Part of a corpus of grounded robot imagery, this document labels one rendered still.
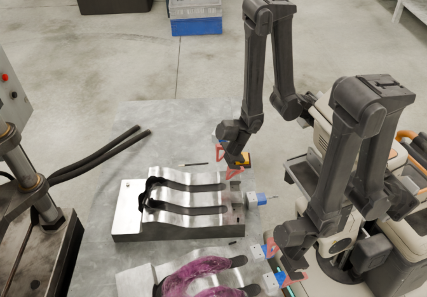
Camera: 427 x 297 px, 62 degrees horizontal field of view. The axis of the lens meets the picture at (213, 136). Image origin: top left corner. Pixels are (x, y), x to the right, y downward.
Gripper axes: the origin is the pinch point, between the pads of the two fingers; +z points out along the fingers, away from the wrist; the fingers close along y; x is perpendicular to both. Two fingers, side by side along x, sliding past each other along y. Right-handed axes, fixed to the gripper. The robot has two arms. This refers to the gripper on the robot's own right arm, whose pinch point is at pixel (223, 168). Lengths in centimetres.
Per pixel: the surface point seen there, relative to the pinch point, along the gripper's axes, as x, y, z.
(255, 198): 15.7, 7.9, 8.0
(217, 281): -9.7, 35.2, 16.6
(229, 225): 1.0, 17.3, 11.9
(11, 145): -70, -13, 6
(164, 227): -19.0, 9.5, 21.9
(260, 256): 5.8, 32.2, 9.9
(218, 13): 127, -278, 19
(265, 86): 141, -162, 40
